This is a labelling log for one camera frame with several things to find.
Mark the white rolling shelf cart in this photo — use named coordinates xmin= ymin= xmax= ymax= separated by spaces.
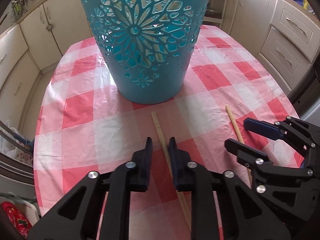
xmin=203 ymin=0 xmax=227 ymax=28

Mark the red white checkered tablecloth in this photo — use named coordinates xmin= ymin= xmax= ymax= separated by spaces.
xmin=34 ymin=27 xmax=297 ymax=239

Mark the blue handled mop pole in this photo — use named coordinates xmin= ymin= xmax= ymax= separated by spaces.
xmin=0 ymin=121 xmax=35 ymax=156

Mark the red white plush toy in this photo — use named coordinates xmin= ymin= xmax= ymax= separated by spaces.
xmin=1 ymin=202 xmax=32 ymax=239

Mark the wooden chopstick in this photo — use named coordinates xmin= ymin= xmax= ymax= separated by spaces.
xmin=151 ymin=112 xmax=191 ymax=230
xmin=225 ymin=105 xmax=252 ymax=186

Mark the teal perforated plastic basket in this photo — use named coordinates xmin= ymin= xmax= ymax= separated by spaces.
xmin=81 ymin=0 xmax=209 ymax=105

